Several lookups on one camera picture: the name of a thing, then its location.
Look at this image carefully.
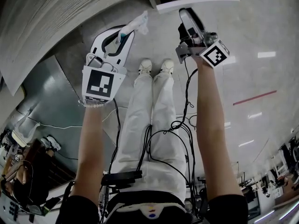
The person's left forearm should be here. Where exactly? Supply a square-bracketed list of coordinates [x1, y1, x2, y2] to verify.
[70, 106, 105, 202]

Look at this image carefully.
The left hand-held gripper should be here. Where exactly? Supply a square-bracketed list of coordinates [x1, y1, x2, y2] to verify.
[81, 25, 137, 104]

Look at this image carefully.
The person's right forearm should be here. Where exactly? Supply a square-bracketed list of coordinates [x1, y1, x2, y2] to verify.
[196, 59, 245, 203]

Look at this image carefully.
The white plastic-wrapped packet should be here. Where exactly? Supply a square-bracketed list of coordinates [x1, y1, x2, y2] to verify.
[115, 10, 150, 44]

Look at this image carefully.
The person's white shoe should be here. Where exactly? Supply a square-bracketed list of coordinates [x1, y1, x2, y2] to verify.
[137, 58, 153, 76]
[160, 58, 175, 74]

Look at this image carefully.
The black shirt with plush patch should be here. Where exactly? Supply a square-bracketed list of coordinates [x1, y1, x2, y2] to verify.
[55, 190, 249, 224]

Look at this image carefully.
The white bead bracelet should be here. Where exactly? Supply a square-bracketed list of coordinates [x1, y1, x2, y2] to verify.
[83, 102, 105, 109]

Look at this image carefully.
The person's left white shoe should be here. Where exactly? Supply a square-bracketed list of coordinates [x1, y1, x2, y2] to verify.
[137, 58, 153, 76]

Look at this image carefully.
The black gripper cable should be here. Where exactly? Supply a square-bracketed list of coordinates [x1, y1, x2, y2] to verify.
[109, 98, 121, 175]

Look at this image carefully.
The grey wood-grain desk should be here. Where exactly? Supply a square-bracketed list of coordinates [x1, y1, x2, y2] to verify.
[0, 0, 234, 97]

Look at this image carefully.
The white plastic stand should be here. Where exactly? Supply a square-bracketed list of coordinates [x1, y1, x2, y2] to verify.
[11, 110, 41, 147]

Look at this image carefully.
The person's right white shoe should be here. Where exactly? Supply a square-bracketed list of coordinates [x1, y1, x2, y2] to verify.
[160, 58, 175, 74]

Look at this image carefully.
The white floor cable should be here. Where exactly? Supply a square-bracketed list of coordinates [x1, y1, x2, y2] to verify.
[39, 107, 122, 130]

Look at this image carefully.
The black cable tangle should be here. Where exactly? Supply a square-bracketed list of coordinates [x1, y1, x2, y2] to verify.
[137, 57, 199, 219]

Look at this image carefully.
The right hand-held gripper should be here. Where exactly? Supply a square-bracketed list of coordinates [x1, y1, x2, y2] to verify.
[175, 7, 231, 69]

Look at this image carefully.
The black chest camera bar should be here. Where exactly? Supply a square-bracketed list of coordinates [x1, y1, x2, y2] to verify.
[101, 170, 143, 188]

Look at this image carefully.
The red floor tape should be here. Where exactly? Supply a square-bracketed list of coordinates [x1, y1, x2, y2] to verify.
[233, 90, 278, 106]

